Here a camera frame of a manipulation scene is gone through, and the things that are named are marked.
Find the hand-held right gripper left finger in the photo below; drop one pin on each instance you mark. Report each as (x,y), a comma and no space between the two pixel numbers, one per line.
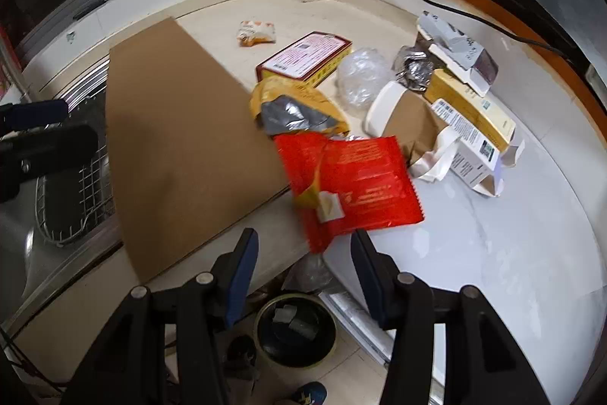
(241,279)

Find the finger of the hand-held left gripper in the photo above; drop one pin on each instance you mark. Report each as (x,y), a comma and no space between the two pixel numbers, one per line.
(52,146)
(35,113)

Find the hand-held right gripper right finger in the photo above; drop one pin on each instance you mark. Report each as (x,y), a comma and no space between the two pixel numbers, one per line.
(369,279)

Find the round black waste bin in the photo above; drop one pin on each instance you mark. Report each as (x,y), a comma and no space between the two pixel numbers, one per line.
(294,350)

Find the red snack wrapper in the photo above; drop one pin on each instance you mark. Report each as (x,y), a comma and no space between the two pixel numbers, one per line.
(370,182)

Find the small white carton box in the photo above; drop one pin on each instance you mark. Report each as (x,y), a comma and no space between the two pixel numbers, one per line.
(469,149)

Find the white plastic container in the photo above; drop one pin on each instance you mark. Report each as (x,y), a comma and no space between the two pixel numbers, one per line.
(381,111)

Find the yellow silver snack wrapper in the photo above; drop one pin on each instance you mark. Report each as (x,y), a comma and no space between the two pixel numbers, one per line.
(303,96)

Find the pale yellow cardboard box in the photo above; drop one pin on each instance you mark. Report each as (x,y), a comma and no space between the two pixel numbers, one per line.
(474,106)

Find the clear plastic bag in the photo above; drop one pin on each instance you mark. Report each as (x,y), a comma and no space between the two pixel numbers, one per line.
(363,75)
(310,274)

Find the silver foil wrapper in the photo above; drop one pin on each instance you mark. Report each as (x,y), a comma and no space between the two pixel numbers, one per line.
(415,70)

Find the red yellow cardboard box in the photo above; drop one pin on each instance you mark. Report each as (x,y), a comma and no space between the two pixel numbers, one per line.
(303,56)

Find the small orange white snack packet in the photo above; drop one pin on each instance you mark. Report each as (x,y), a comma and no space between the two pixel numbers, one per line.
(256,32)

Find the clear plastic bag under counter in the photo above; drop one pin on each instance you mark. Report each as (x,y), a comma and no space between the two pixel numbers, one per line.
(310,274)

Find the dark shoe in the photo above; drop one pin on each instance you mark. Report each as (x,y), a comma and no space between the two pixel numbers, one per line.
(241,355)

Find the stainless steel sink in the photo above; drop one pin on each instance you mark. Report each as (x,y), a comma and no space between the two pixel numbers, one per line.
(19,253)

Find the brown cardboard sheet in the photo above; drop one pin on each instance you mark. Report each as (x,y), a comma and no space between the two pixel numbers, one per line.
(180,139)

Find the blue shoe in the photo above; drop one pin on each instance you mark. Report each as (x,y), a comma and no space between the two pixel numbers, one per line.
(308,394)

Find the brown wooden window frame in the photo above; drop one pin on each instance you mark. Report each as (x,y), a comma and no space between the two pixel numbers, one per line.
(521,28)

